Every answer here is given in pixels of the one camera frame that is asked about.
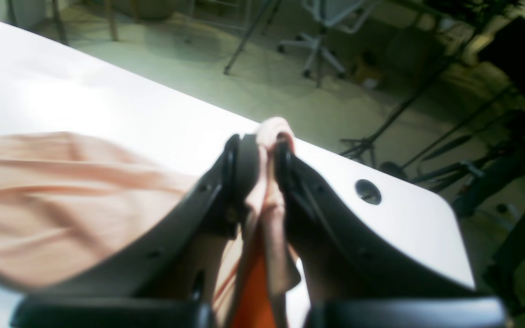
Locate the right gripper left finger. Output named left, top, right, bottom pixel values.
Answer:
left=10, top=134, right=260, bottom=328

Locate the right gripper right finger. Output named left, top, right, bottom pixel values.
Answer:
left=273, top=141, right=509, bottom=328

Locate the peach T-shirt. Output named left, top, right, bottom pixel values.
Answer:
left=0, top=118, right=300, bottom=328

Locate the black table grommet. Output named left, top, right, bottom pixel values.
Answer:
left=354, top=179, right=382, bottom=205

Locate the white office chair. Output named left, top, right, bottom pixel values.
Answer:
left=277, top=0, right=380, bottom=87

